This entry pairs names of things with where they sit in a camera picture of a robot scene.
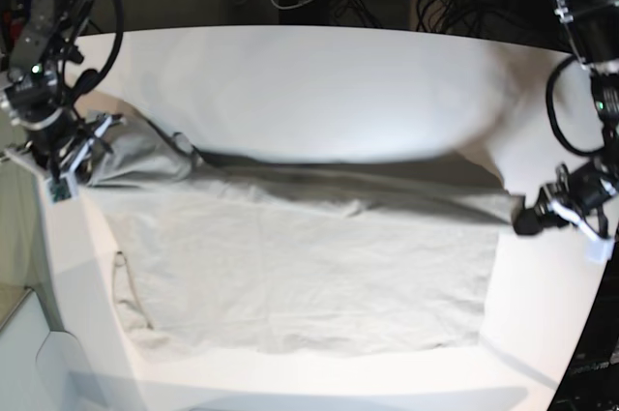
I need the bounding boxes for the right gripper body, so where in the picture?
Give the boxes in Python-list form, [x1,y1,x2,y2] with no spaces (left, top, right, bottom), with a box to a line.
[4,111,124,183]

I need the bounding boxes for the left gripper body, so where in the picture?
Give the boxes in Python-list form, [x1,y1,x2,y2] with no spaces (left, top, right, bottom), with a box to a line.
[536,163,618,241]

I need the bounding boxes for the beige t-shirt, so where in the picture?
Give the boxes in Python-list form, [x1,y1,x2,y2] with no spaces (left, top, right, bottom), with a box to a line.
[78,93,520,361]

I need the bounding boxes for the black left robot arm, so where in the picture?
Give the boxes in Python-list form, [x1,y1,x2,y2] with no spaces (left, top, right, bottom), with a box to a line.
[512,0,618,240]

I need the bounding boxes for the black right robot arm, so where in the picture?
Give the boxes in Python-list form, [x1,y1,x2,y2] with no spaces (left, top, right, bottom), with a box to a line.
[1,0,124,188]

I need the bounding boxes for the white cabinet corner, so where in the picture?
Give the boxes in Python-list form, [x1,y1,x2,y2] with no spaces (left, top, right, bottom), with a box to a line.
[1,289,144,410]

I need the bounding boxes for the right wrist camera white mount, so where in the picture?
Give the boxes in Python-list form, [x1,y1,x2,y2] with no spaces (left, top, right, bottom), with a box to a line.
[45,158,92,204]

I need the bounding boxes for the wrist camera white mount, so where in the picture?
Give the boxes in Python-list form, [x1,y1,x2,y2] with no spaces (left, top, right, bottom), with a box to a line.
[45,158,92,204]
[586,238,615,265]

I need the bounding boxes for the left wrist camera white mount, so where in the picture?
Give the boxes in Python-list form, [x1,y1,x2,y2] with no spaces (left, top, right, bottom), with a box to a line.
[586,238,615,265]

